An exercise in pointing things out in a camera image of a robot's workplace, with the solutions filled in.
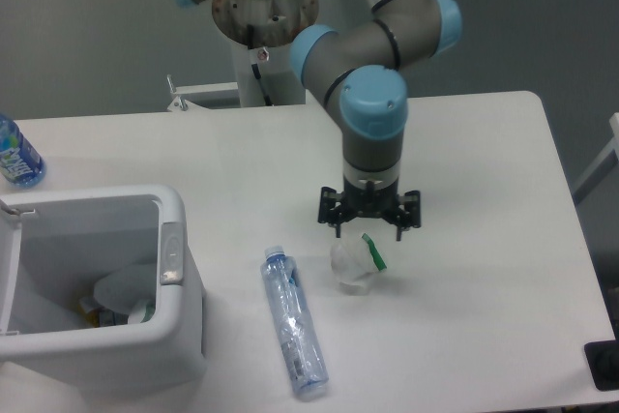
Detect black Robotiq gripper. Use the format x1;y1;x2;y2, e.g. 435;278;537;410
317;178;421;241

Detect crushed clear plastic bottle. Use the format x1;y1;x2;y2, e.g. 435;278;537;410
260;246;329;399

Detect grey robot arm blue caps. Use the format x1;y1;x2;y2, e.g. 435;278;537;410
175;0;462;232

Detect trash inside the can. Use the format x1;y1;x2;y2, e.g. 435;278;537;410
77;263;157;328

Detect white plastic trash can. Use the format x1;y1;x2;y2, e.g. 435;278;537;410
1;185;206;390

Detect black clamp at table edge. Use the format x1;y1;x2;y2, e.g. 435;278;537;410
584;339;618;392

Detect blue labelled water bottle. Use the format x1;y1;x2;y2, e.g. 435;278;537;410
1;114;46;188

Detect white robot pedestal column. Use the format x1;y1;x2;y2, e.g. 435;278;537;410
211;0;320;107

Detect white metal table frame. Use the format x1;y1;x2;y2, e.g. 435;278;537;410
166;74;240;112

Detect black cable on pedestal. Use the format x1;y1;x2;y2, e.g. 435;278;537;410
246;22;274;107

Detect white frame at right edge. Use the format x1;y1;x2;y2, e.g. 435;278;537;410
572;112;618;205

